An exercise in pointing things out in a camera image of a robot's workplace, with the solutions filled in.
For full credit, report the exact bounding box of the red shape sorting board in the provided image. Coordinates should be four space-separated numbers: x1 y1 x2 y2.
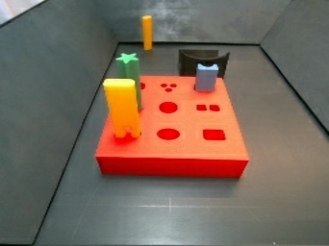
95 76 249 178

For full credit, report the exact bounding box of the orange oval peg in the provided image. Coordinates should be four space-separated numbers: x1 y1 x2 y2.
142 15 153 51

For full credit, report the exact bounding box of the green star peg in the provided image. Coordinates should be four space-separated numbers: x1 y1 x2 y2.
115 53 143 111

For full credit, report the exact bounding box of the yellow arch peg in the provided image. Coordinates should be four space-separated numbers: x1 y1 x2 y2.
103 79 142 137

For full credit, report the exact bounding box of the blue notched peg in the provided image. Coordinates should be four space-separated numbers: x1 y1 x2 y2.
195 63 218 91

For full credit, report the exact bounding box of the black curved block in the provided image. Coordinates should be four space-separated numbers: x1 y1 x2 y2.
179 49 230 78

